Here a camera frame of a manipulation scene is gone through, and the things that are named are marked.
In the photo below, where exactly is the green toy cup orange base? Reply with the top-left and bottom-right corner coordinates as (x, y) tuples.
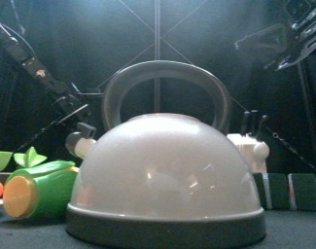
(2, 160), (79, 220)

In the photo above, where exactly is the black right arm base link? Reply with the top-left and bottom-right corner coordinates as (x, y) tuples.
(296, 61), (316, 178)

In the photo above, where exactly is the white toy kettle grey handle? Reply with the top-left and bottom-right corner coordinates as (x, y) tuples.
(64, 59), (268, 249)

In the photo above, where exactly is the black toy knife handle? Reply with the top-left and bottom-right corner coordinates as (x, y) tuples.
(240, 110), (250, 137)
(256, 114), (269, 142)

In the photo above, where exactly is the white toy knife block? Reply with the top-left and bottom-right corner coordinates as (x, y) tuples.
(226, 132), (270, 174)

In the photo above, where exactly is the grey vertical frame pole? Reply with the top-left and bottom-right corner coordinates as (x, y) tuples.
(154, 0), (161, 114)

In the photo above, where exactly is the dark green white-striped block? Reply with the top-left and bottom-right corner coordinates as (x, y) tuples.
(288, 172), (316, 212)
(252, 172), (292, 210)

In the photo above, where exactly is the green toy leaf sprig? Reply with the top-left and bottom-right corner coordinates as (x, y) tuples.
(14, 146), (48, 169)

